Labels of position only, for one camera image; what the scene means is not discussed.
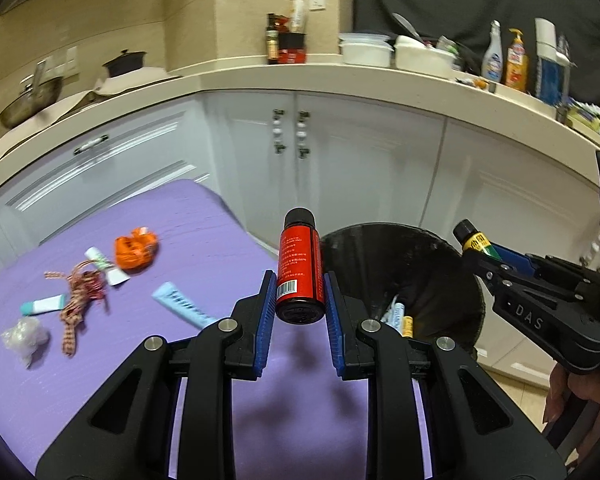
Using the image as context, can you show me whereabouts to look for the beige kitchen countertop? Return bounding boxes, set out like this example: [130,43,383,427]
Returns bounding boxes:
[0,62,600,206]

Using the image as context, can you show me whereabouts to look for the green black packet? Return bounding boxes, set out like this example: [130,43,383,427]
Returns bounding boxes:
[435,35,468,58]

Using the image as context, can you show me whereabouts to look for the brown stove cover paper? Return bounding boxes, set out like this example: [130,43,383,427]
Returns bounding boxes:
[45,72,183,126]

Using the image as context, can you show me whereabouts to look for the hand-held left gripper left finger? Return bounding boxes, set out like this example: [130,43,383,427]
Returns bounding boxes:
[35,269,280,480]

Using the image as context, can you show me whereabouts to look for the white spray bottle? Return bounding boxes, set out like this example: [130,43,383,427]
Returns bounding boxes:
[481,20,504,82]

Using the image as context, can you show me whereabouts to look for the light blue tube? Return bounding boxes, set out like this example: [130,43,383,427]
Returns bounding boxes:
[151,282,220,331]

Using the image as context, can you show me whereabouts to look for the small orange bag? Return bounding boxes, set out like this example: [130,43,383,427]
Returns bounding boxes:
[114,227,160,273]

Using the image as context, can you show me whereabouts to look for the small orange object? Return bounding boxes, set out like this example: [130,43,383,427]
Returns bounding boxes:
[455,76,496,92]

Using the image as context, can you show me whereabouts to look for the black trash bin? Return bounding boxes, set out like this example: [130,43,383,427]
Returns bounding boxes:
[319,223,486,361]

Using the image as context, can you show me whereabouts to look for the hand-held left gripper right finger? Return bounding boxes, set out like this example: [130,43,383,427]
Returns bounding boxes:
[322,270,566,480]

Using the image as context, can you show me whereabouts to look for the yellow sponge pack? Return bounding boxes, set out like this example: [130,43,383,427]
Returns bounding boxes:
[565,101,600,138]

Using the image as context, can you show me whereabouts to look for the black lidded pot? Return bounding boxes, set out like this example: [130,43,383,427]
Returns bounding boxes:
[103,49,148,79]

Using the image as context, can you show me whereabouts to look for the person's right hand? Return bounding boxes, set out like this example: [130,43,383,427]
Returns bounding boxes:
[544,363,600,426]

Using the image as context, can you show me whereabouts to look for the red white checkered ribbon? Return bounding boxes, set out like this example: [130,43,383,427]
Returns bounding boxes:
[44,260,110,357]

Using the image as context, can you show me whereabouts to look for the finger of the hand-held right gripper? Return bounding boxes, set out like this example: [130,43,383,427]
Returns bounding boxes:
[459,244,520,294]
[489,242,549,281]

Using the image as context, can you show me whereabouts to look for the white beaded door handle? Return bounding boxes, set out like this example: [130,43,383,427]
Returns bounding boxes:
[296,110,312,157]
[582,220,600,266]
[272,108,287,155]

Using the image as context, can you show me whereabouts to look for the yellow dish soap bottle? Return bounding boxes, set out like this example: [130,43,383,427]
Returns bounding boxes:
[504,28,529,92]

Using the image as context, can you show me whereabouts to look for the white tube teal cap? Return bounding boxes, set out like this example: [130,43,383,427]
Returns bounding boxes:
[21,294,70,316]

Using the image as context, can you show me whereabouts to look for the white tube green print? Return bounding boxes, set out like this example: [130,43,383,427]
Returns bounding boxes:
[85,246,131,288]

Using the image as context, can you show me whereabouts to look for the white drawer handle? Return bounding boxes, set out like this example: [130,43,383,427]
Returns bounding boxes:
[74,133,110,156]

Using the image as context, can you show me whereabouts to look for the steel wok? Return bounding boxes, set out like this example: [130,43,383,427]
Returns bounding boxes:
[0,60,63,129]

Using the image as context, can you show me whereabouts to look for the red bottle black cap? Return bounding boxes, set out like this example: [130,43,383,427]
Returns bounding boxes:
[275,207,327,325]

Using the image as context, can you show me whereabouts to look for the green label black bottle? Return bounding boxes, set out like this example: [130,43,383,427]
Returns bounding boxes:
[452,219,503,261]

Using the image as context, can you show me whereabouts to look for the white lidded container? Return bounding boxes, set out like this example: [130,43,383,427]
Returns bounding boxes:
[339,32,395,67]

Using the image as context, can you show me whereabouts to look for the chrome tap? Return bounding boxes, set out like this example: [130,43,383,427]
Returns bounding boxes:
[555,35,577,123]

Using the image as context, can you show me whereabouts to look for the white and blue bottle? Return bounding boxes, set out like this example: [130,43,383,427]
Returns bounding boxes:
[534,17,571,106]

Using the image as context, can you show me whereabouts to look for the white open container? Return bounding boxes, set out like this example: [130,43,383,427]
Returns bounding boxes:
[394,36,456,79]

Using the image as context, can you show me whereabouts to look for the wall switch plates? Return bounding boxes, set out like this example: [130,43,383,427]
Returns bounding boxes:
[45,46,78,76]

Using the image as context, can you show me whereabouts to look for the clear plastic wrap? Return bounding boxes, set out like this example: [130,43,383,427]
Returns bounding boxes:
[0,317,50,368]

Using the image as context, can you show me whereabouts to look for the dark oil bottle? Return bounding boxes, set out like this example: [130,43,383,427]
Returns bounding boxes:
[266,13,280,65]

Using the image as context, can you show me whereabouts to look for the grey spoon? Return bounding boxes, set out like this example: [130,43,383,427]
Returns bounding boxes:
[392,12,423,43]

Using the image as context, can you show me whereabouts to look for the purple tablecloth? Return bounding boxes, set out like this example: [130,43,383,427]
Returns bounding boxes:
[0,178,433,480]

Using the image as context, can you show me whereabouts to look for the white kitchen cabinets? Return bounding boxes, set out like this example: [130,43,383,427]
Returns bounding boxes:
[0,91,600,391]

